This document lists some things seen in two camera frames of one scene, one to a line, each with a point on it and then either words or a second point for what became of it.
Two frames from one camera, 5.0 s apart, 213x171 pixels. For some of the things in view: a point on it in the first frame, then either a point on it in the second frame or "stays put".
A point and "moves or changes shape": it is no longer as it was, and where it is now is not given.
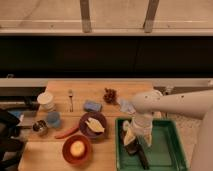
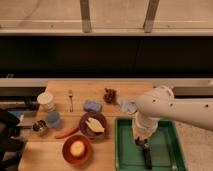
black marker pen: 141,148 → 147,158
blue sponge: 90,105 stays put
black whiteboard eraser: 130,144 moves or changes shape
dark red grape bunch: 110,96 stays put
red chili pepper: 66,133 stays put
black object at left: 10,149 stays put
